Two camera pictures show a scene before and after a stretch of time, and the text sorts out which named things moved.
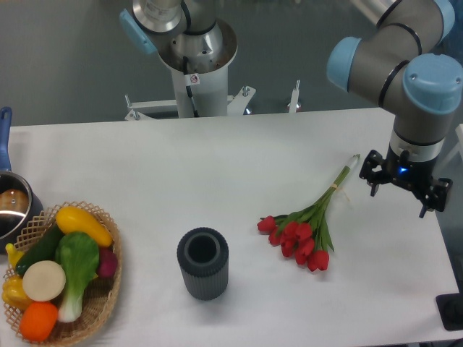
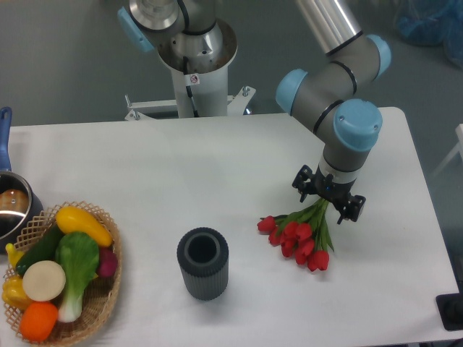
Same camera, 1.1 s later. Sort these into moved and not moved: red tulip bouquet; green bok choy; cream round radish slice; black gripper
Moved: black gripper
Not moved: red tulip bouquet; green bok choy; cream round radish slice
